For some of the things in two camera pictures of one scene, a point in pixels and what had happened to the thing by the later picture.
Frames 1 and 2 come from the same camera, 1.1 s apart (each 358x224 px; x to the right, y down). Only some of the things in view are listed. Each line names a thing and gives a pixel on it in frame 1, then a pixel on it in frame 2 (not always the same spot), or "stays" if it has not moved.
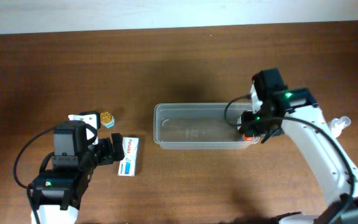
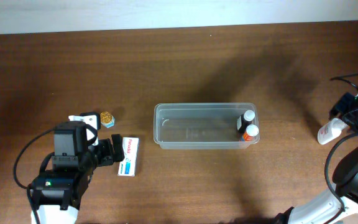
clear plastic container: (201, 126) stays
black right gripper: (257, 123) to (343, 101)
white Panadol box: (127, 165) stays
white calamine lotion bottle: (336, 125) stays
